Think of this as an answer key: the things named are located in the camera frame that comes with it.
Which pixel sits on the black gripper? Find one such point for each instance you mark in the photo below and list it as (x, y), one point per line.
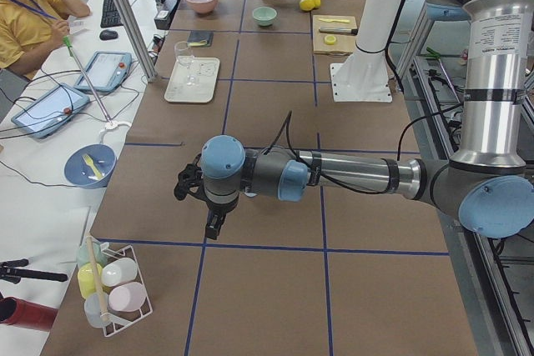
(219, 208)

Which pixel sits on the green bowl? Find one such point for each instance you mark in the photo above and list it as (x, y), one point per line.
(264, 16)

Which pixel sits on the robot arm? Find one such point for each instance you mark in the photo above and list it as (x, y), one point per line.
(482, 185)

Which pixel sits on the dark blue bowl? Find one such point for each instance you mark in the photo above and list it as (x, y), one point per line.
(81, 176)

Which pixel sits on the steel muddler rod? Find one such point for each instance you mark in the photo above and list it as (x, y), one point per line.
(340, 31)

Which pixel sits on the yellow lemon half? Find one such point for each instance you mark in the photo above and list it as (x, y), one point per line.
(330, 39)

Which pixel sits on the yellow plastic knife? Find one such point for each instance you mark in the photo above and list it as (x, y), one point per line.
(334, 20)

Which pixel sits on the white cup in rack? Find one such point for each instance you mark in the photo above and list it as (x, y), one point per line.
(120, 271)

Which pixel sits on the clear wine glass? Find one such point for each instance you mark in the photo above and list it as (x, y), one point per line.
(184, 55)

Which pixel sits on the wooden cutting board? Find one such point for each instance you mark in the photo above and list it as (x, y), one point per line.
(334, 34)

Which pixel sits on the pink cup in rack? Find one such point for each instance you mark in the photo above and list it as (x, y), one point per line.
(127, 297)

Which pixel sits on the white bear tray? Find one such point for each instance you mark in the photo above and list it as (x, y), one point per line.
(205, 71)

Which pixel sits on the yellow plastic fork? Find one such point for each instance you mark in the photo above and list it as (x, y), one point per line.
(91, 164)

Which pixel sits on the green cup in rack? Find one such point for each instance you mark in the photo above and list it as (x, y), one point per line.
(83, 255)

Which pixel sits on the yellow cup in rack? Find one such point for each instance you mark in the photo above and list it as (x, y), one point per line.
(86, 282)

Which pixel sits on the clear cup in rack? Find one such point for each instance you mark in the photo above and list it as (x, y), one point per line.
(93, 312)

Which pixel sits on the black keyboard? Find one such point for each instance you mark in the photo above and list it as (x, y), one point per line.
(110, 16)

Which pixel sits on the black computer mouse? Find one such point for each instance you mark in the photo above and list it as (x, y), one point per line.
(108, 34)

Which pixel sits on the blue teach pendant tablet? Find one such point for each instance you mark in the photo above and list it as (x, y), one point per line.
(107, 70)
(50, 112)

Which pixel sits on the red cylinder bottle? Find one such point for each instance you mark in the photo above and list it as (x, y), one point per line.
(24, 314)

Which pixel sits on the person in yellow shirt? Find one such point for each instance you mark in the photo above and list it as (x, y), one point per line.
(32, 29)

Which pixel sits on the white wire cup rack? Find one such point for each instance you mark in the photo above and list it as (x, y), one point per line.
(119, 320)

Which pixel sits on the aluminium frame post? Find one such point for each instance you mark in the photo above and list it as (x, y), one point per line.
(136, 39)

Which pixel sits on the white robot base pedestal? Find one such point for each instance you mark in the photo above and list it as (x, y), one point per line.
(363, 76)

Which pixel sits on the metal rod with green handle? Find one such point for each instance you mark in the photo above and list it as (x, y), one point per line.
(108, 120)

